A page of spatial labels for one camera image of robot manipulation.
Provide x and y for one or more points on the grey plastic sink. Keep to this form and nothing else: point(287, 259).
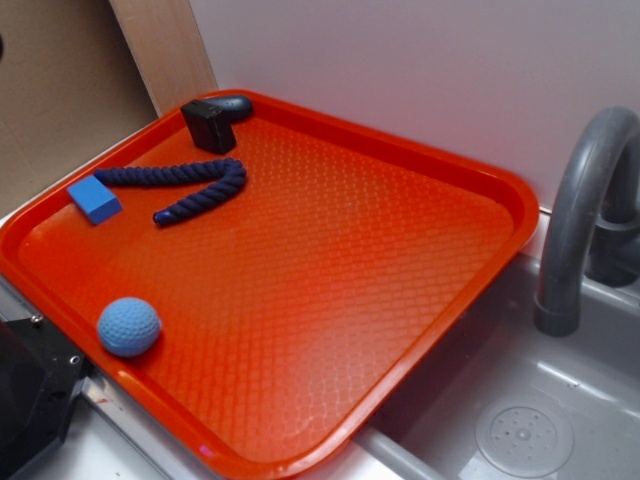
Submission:
point(495, 354)

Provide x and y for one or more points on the dark grey curved object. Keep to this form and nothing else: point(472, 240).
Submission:
point(237, 107)

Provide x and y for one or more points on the light wooden board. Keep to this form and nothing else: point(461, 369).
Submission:
point(167, 47)

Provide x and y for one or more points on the sink drain cover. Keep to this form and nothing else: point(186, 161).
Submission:
point(524, 440)

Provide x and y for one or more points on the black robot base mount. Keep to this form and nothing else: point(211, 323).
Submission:
point(42, 373)

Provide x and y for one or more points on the grey curved faucet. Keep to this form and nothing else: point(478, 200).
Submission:
point(593, 230)

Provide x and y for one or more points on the light blue dimpled ball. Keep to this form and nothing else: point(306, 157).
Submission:
point(128, 327)

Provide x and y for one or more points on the black box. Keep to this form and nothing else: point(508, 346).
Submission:
point(209, 127)

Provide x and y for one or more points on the blue rectangular block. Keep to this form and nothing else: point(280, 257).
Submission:
point(94, 200)

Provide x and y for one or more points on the orange plastic tray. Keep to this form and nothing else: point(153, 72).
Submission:
point(290, 312)

